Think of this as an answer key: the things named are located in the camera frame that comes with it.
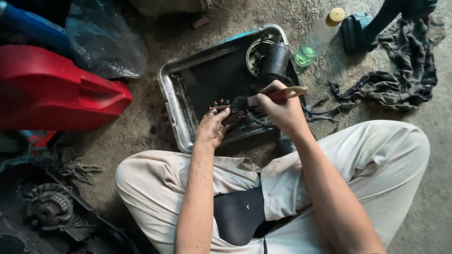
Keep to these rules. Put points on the clear bottle with yellow cap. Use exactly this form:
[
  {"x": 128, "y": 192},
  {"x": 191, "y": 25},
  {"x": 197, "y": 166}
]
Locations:
[{"x": 317, "y": 39}]

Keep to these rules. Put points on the person's right hand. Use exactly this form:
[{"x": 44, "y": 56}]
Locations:
[{"x": 279, "y": 105}]

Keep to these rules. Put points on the person's left hand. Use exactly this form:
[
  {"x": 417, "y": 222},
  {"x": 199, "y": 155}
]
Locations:
[{"x": 213, "y": 127}]

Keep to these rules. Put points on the teal power tool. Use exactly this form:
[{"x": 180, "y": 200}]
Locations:
[{"x": 367, "y": 24}]

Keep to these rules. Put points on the round metal engine plate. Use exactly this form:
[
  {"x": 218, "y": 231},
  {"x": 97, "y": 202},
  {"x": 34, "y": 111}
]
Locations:
[{"x": 257, "y": 56}]

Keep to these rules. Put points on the rectangular metal tray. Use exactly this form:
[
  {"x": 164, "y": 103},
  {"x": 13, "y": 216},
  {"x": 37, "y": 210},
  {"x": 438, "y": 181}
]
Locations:
[{"x": 212, "y": 81}]

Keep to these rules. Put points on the dark camouflage rag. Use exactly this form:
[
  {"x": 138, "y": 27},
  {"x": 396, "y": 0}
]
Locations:
[{"x": 399, "y": 74}]

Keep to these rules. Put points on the black cylindrical motor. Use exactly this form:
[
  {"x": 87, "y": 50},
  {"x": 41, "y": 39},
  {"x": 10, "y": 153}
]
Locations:
[{"x": 275, "y": 60}]

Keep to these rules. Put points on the black engine cover with fan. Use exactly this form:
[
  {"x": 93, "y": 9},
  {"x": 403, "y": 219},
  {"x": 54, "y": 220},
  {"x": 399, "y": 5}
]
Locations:
[{"x": 49, "y": 211}]

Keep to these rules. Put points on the small wood scrap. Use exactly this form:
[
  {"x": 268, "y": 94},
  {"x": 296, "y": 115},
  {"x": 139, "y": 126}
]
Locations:
[{"x": 201, "y": 22}]

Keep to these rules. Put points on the clear plastic bag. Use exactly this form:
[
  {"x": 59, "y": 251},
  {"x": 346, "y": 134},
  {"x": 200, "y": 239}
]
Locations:
[{"x": 104, "y": 40}]

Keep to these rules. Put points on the person's black shirt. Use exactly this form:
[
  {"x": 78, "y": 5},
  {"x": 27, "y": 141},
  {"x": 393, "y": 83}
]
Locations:
[{"x": 238, "y": 216}]

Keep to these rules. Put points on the person's right fingers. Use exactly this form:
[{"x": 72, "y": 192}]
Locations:
[{"x": 270, "y": 97}]

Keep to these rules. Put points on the person's beige trousers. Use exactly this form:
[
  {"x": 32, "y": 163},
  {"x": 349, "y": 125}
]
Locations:
[{"x": 370, "y": 169}]

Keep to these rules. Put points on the blue plastic body panel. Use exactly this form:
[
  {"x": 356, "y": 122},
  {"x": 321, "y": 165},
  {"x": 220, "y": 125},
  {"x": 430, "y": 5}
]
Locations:
[{"x": 33, "y": 28}]

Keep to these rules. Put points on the frayed grey cloth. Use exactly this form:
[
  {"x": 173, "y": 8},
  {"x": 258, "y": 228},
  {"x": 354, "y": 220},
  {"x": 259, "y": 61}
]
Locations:
[{"x": 70, "y": 164}]

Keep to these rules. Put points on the red plastic body panel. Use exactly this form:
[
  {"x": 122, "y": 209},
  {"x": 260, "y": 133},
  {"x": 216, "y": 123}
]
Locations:
[{"x": 53, "y": 90}]

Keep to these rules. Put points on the round copper stator coil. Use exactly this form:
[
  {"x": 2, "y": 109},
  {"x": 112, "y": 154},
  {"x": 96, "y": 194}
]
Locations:
[{"x": 226, "y": 107}]

